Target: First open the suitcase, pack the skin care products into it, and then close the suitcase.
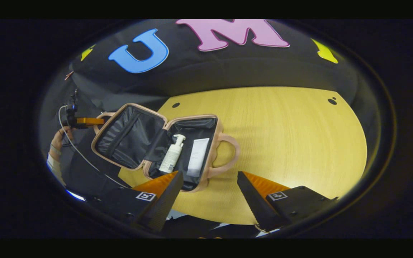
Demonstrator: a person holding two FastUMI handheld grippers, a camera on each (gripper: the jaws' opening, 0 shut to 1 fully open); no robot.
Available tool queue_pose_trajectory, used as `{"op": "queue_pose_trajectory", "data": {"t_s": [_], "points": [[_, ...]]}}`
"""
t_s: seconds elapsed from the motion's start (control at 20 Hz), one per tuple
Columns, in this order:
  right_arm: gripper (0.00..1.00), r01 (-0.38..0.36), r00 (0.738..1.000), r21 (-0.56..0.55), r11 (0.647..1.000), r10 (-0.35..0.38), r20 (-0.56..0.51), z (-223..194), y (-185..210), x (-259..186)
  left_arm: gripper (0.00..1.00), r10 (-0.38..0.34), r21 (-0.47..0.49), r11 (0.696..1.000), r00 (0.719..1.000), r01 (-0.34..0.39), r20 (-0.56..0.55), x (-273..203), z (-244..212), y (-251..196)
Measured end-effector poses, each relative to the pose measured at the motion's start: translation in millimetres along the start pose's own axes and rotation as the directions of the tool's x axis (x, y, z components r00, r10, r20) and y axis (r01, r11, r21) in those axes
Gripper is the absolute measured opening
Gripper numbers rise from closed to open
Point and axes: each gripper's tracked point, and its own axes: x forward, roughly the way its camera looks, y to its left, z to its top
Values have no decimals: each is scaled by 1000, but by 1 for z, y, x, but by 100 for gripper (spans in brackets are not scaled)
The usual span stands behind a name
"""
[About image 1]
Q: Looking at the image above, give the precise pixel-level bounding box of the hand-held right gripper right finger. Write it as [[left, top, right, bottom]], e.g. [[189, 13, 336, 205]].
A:
[[237, 171, 340, 233]]

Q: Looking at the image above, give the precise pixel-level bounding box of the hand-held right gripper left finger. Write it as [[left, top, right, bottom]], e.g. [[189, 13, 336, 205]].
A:
[[85, 171, 184, 233]]

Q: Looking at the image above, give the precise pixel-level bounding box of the pink hard-shell suitcase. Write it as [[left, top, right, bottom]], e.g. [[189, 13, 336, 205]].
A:
[[91, 103, 241, 193]]

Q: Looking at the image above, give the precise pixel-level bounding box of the white pump bottle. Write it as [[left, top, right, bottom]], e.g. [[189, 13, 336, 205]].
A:
[[158, 134, 186, 174]]

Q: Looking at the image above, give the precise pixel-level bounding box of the white skin care tube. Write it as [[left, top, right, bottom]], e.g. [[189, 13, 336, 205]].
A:
[[186, 138, 210, 177]]

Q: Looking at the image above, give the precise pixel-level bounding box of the grey cable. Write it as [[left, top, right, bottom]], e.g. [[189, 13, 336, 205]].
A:
[[58, 105, 130, 189]]

